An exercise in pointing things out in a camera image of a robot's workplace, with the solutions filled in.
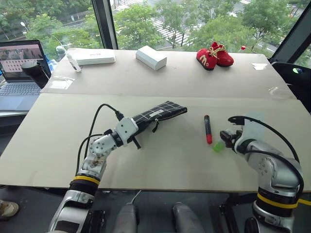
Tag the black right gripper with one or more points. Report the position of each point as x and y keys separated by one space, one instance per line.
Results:
x=232 y=139

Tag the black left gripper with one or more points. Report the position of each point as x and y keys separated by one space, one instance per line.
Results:
x=139 y=131

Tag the green highlighter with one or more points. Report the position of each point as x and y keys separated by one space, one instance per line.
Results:
x=218 y=147

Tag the black grid pencil pouch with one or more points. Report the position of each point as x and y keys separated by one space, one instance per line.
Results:
x=165 y=109

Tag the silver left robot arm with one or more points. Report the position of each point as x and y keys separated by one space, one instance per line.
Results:
x=97 y=150

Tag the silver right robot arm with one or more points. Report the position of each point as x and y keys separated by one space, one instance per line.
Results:
x=274 y=167

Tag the red marker with black cap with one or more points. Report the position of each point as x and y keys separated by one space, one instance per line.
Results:
x=208 y=136

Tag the pale blue paper sheet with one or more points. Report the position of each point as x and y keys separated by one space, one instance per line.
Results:
x=255 y=128

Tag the dark rounded grey shape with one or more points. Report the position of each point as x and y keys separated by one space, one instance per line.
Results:
x=126 y=218
x=185 y=218

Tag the red shoe with yellow logo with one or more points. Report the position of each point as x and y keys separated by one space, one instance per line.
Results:
x=206 y=59

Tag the red shoe with yellow laces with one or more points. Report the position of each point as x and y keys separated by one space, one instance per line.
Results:
x=224 y=57

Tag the white rectangular box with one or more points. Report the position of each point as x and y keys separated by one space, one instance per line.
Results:
x=150 y=57

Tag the flat white box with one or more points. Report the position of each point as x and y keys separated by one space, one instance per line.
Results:
x=97 y=57

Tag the clear plastic bag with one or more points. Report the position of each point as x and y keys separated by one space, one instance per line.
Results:
x=60 y=82

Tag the small white bottle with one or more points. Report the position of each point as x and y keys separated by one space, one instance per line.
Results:
x=74 y=63

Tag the translucent green-capped bottle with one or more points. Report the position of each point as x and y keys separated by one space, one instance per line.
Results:
x=60 y=51

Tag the black window pillar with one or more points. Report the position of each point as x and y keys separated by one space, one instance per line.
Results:
x=104 y=24

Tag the grey laptop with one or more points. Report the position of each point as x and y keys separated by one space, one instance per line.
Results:
x=14 y=92

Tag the person's worn shoe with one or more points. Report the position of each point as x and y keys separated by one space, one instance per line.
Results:
x=7 y=210

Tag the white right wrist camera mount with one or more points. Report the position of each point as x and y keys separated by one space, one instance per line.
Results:
x=240 y=143

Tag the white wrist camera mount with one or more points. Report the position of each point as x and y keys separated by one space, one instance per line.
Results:
x=126 y=129
x=240 y=143

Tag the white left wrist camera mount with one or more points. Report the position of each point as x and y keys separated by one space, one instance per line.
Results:
x=126 y=129

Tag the black slanted window frame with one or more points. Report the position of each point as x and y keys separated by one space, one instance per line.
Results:
x=295 y=34

